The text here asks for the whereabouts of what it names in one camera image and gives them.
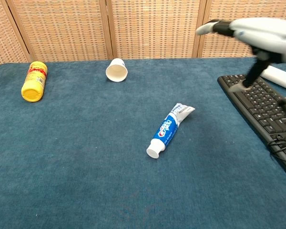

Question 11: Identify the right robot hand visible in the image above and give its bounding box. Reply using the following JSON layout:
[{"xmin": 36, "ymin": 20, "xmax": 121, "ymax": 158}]
[{"xmin": 195, "ymin": 18, "xmax": 286, "ymax": 115}]

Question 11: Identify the toothpaste tube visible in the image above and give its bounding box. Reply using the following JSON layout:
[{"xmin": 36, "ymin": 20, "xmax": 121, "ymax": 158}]
[{"xmin": 146, "ymin": 103, "xmax": 196, "ymax": 159}]

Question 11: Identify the woven folding screen panel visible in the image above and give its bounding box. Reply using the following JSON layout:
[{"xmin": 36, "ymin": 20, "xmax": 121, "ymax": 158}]
[
  {"xmin": 0, "ymin": 0, "xmax": 33, "ymax": 70},
  {"xmin": 197, "ymin": 0, "xmax": 286, "ymax": 58},
  {"xmin": 6, "ymin": 0, "xmax": 112, "ymax": 62},
  {"xmin": 106, "ymin": 0, "xmax": 207, "ymax": 60}
]

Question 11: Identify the black computer keyboard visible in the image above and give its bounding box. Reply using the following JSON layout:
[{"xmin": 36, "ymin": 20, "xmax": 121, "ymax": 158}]
[{"xmin": 216, "ymin": 74, "xmax": 286, "ymax": 184}]

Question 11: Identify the white paper cup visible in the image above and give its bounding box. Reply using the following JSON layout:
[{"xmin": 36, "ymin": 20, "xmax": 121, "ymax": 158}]
[{"xmin": 105, "ymin": 58, "xmax": 129, "ymax": 83}]

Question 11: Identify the blue table cloth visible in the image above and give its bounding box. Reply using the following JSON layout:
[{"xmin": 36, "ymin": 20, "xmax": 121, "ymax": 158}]
[{"xmin": 0, "ymin": 56, "xmax": 286, "ymax": 229}]

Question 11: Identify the yellow plastic bottle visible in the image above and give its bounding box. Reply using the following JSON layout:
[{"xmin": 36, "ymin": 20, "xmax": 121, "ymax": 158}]
[{"xmin": 20, "ymin": 61, "xmax": 48, "ymax": 103}]

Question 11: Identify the white lint roller teal handle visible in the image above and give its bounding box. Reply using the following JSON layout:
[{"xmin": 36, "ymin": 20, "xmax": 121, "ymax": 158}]
[{"xmin": 259, "ymin": 63, "xmax": 286, "ymax": 93}]

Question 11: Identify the black keyboard cable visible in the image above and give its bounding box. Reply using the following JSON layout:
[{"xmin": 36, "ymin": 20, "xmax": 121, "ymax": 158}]
[{"xmin": 266, "ymin": 133, "xmax": 286, "ymax": 167}]

